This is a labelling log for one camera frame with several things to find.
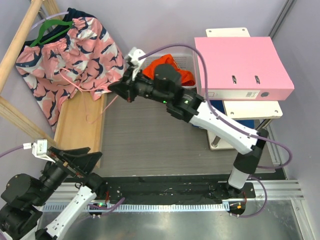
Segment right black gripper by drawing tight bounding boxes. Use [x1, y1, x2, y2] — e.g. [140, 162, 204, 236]
[107, 66, 170, 106]

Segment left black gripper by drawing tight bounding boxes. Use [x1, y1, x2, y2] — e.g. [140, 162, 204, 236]
[32, 144, 103, 205]

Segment orange shorts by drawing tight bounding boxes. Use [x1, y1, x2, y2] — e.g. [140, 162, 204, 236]
[142, 54, 196, 87]

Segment pink wire hanger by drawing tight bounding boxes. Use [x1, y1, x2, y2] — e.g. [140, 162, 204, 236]
[58, 66, 120, 125]

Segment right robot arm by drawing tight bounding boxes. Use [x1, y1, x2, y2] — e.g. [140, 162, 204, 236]
[108, 64, 269, 198]

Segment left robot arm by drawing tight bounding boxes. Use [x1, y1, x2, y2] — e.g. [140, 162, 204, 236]
[0, 146, 107, 240]

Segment pink patterned shorts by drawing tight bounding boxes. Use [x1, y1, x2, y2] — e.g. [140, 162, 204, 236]
[15, 7, 125, 131]

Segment green hanger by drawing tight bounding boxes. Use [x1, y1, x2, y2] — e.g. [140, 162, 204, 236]
[29, 19, 76, 48]

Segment wooden clothes rack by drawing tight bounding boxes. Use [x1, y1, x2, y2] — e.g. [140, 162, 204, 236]
[0, 0, 107, 170]

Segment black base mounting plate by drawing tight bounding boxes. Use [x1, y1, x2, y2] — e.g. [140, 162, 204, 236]
[95, 174, 256, 205]

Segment white perforated basket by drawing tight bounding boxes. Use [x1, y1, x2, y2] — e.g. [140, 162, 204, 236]
[141, 53, 196, 90]

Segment white small shelf stand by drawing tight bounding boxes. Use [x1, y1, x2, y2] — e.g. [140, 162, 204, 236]
[205, 27, 283, 151]

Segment blue book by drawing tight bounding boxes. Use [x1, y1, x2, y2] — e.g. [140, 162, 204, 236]
[192, 119, 255, 130]

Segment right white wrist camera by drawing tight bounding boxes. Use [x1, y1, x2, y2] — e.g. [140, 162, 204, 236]
[124, 47, 146, 80]

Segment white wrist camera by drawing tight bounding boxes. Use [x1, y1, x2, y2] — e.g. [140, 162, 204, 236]
[22, 139, 55, 163]
[124, 47, 146, 80]

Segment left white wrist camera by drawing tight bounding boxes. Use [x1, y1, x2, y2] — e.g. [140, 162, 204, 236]
[22, 139, 55, 163]

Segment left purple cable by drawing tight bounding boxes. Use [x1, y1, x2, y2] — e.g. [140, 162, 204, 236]
[0, 144, 26, 160]

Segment pink ring binder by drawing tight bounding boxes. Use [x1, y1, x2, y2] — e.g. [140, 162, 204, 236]
[193, 37, 295, 101]

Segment aluminium slotted rail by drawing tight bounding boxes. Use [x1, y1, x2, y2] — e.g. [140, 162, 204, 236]
[42, 181, 305, 213]

